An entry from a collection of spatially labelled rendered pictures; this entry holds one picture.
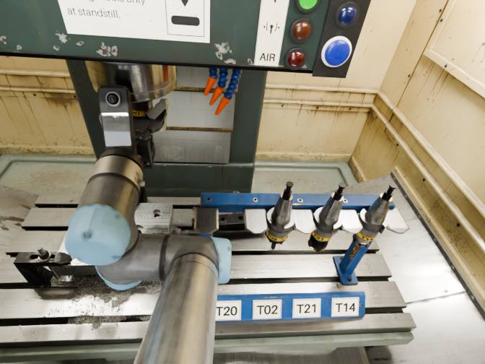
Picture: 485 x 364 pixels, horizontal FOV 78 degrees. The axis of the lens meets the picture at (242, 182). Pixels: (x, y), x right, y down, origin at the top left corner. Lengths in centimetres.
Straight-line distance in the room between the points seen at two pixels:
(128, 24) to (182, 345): 33
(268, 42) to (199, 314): 32
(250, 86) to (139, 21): 81
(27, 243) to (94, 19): 87
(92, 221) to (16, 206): 119
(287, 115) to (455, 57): 76
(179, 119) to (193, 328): 93
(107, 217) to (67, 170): 149
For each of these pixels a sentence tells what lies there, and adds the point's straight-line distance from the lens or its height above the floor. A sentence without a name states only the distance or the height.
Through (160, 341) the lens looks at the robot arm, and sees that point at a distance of 32.
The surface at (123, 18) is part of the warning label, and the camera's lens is 39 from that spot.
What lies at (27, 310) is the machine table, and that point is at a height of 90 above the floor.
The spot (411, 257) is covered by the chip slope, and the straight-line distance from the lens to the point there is 132.
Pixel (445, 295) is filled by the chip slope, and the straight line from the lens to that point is 127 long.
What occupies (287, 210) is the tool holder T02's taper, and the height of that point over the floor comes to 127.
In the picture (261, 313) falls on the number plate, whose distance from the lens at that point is 87.
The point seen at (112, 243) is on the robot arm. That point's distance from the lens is 41.
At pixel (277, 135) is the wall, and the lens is 172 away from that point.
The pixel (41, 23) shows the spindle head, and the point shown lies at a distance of 42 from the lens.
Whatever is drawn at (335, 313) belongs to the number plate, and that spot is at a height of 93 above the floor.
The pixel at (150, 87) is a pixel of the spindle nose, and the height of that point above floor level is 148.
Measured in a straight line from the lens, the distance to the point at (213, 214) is 67.
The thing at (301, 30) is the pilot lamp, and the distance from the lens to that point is 38.
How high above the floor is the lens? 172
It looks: 43 degrees down
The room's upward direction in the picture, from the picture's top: 7 degrees clockwise
